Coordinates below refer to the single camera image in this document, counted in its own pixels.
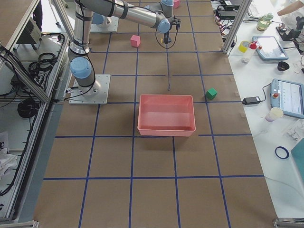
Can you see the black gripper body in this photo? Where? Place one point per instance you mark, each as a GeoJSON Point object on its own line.
{"type": "Point", "coordinates": [166, 37]}

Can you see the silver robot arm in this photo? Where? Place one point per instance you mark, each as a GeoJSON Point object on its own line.
{"type": "Point", "coordinates": [101, 20]}
{"type": "Point", "coordinates": [158, 16]}

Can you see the pink foam cube centre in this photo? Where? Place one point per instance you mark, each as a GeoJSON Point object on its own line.
{"type": "Point", "coordinates": [135, 41]}

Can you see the pink foam cube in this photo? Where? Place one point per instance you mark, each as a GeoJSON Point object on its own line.
{"type": "Point", "coordinates": [176, 3]}
{"type": "Point", "coordinates": [135, 41]}

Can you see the pink foam cube far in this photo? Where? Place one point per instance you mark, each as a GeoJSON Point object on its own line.
{"type": "Point", "coordinates": [176, 3]}

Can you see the green foam cube near bin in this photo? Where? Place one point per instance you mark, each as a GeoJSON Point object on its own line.
{"type": "Point", "coordinates": [211, 93]}

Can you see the pink plastic bin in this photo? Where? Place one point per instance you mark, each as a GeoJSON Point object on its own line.
{"type": "Point", "coordinates": [166, 115]}

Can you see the yellow tape roll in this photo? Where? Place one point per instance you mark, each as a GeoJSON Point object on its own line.
{"type": "Point", "coordinates": [243, 46]}

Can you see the clear squeeze bottle red cap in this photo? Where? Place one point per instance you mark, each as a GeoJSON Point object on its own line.
{"type": "Point", "coordinates": [252, 46]}

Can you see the green liquid bottle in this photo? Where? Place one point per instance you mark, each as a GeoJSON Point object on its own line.
{"type": "Point", "coordinates": [264, 22]}

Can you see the blue teach pendant far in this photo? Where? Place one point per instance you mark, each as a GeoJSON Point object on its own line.
{"type": "Point", "coordinates": [271, 49]}

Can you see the blue teach pendant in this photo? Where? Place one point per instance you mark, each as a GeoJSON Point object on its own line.
{"type": "Point", "coordinates": [288, 96]}
{"type": "Point", "coordinates": [271, 49]}

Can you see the black power adapter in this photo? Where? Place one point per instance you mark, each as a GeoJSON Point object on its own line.
{"type": "Point", "coordinates": [251, 100]}

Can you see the white paper cup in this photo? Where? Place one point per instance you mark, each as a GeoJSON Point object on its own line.
{"type": "Point", "coordinates": [274, 114]}

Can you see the blue teach pendant near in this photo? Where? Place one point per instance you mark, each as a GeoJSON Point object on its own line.
{"type": "Point", "coordinates": [288, 96]}

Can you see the teal cutting mat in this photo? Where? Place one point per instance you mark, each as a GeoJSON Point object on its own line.
{"type": "Point", "coordinates": [298, 157]}

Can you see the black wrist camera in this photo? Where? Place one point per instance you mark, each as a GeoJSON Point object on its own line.
{"type": "Point", "coordinates": [176, 22]}

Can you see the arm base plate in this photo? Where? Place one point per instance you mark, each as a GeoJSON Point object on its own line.
{"type": "Point", "coordinates": [97, 95]}
{"type": "Point", "coordinates": [112, 28]}

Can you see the aluminium frame post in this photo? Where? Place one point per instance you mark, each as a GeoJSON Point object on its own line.
{"type": "Point", "coordinates": [236, 24]}

